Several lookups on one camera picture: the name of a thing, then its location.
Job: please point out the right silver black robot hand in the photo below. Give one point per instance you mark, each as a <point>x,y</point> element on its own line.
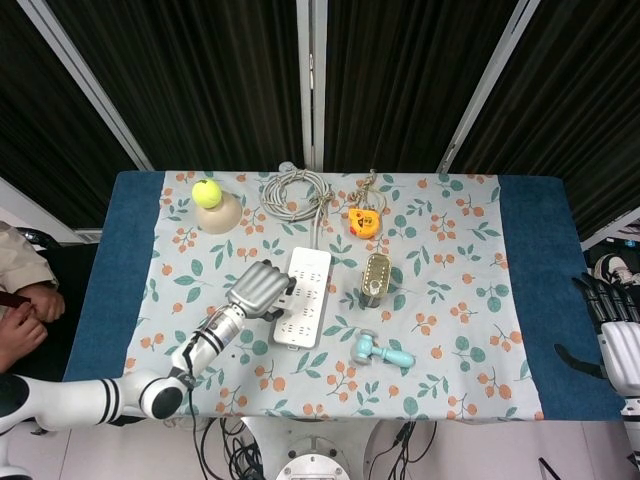
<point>622,355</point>

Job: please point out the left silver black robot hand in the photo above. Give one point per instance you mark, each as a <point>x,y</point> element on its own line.
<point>255,290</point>

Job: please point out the white power strip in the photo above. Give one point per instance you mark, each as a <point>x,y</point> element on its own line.
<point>312,280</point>

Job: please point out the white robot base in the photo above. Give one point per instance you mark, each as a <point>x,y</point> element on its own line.
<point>312,465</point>

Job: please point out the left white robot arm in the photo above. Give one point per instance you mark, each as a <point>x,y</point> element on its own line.
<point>75,402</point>

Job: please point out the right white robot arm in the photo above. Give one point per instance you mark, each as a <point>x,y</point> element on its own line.
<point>632,430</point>

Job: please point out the beige upturned bowl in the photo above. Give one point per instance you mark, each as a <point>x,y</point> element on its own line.
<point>220,220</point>

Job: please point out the white and black sneaker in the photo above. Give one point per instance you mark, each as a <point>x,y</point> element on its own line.
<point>615,265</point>

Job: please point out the yellow tennis ball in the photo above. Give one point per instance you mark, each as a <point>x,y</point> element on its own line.
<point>206,193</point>

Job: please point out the gold metal tin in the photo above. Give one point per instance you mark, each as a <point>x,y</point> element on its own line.
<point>376,275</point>

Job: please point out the light blue toy hammer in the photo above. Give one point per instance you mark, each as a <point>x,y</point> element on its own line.
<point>365,350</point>

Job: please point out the orange tape measure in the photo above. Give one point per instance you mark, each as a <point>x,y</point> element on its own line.
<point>363,222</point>

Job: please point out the blue table cover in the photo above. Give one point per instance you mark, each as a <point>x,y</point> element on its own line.
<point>125,260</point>

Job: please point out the floral grey tablecloth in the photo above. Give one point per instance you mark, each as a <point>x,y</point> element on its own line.
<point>450,300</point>

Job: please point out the black curtain panel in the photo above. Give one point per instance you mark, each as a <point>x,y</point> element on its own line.
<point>200,85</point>
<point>575,110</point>
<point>30,125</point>
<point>400,85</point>

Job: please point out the black chair armrest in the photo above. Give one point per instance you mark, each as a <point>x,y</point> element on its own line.
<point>42,237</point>

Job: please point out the seated person in beige jacket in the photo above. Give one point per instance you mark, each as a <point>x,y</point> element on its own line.
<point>20,270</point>

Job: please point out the grey metal frame post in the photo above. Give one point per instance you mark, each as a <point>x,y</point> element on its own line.
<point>311,75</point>
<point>85,85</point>
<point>485,85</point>

